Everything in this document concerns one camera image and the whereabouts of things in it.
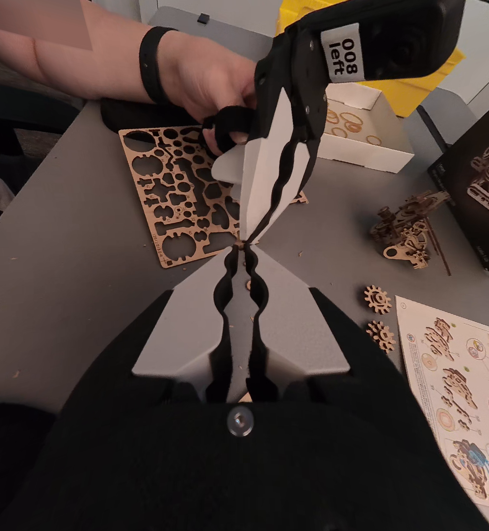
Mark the person's left hand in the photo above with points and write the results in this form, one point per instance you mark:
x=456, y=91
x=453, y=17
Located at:
x=203, y=79

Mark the white cardboard tray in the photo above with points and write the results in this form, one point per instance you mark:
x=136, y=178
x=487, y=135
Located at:
x=373, y=153

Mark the flat wooden gear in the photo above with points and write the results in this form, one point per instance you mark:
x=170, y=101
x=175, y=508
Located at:
x=381, y=336

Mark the yellow stacked storage bins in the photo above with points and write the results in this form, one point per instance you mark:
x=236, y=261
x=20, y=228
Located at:
x=414, y=93

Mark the person's left forearm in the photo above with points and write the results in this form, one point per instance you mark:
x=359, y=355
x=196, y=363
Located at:
x=103, y=70

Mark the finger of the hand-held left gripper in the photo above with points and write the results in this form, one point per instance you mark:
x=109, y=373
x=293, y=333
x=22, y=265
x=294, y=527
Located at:
x=304, y=166
x=261, y=174

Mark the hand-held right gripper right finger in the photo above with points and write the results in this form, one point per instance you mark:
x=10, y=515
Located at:
x=302, y=332

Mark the thick wooden gear with hub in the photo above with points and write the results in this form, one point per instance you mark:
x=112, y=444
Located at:
x=378, y=299

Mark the small wooden gear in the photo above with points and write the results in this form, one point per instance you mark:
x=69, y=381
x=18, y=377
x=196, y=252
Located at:
x=241, y=244

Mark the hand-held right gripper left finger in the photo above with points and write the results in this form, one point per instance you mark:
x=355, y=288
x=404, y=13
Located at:
x=178, y=332

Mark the open instruction booklet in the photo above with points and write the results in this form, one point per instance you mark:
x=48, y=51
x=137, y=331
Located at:
x=456, y=394

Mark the black model kit box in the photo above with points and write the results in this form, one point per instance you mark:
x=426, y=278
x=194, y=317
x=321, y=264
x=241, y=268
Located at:
x=477, y=186

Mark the bunch of tan rubber bands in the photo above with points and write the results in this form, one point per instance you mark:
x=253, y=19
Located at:
x=348, y=122

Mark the black mesh wrist pad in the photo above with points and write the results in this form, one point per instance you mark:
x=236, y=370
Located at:
x=3, y=456
x=144, y=114

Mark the partly built wooden model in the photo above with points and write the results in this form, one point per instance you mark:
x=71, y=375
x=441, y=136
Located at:
x=406, y=232

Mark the black wristband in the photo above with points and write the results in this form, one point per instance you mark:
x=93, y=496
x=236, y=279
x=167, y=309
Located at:
x=153, y=62

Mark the laser-cut wooden parts sheet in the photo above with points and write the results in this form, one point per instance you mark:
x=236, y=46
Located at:
x=155, y=244

